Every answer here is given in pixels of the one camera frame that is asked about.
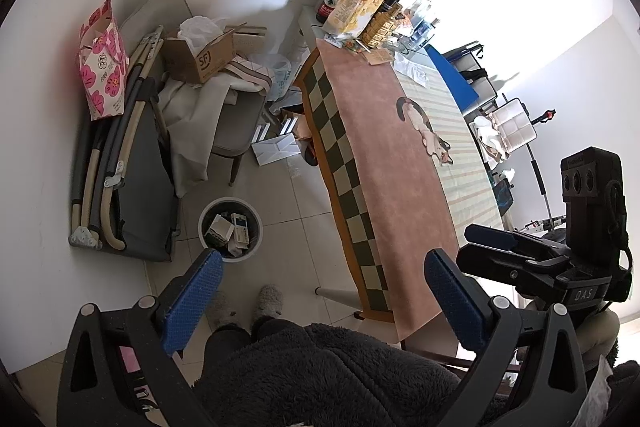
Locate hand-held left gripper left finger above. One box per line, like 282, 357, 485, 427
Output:
56, 248, 225, 427

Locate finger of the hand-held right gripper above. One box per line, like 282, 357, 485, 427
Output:
464, 223, 568, 260
456, 243, 538, 294

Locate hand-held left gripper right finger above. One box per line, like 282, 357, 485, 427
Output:
424, 248, 591, 427

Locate white trash bin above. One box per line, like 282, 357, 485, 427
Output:
198, 198, 263, 263

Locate grey fluffy slipper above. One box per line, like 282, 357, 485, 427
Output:
254, 284, 286, 322
206, 291, 237, 329

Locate black tripod stand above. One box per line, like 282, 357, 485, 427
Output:
522, 108, 569, 230

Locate white carton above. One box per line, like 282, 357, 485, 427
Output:
205, 214, 234, 249

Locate folded grey camp bed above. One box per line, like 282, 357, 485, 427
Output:
67, 26, 182, 264

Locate pink tablecloth with cat print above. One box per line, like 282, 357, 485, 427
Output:
292, 39, 506, 343

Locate white flat box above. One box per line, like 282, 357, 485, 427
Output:
251, 133, 302, 166

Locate beige cloth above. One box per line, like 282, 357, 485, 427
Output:
159, 61, 274, 198

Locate grey chair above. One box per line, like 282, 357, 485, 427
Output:
120, 0, 267, 188

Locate clear water bottles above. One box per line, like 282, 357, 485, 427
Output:
406, 0, 442, 46

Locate clear plastic bag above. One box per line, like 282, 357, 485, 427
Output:
249, 53, 293, 102

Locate brown cardboard box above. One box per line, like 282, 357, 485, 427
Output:
161, 23, 248, 84

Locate gold patterned box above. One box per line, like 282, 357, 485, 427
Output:
361, 4, 405, 48

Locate pink floral paper bag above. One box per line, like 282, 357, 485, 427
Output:
76, 0, 130, 122

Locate white plastic bag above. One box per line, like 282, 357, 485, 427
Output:
177, 16, 227, 52

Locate yellow snack bag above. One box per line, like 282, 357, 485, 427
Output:
322, 0, 397, 41

